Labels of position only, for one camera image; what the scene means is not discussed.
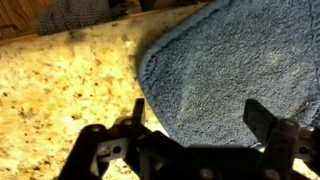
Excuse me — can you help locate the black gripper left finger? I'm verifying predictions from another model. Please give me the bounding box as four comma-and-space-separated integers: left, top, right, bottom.
58, 98, 151, 180

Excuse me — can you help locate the grey hanging towel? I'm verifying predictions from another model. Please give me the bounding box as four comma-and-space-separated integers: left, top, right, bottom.
35, 0, 113, 36

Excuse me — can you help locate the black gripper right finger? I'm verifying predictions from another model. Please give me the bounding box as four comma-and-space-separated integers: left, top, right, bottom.
242, 98, 320, 180

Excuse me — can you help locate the blue terry towel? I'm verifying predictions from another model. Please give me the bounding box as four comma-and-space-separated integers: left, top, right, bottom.
137, 0, 320, 148

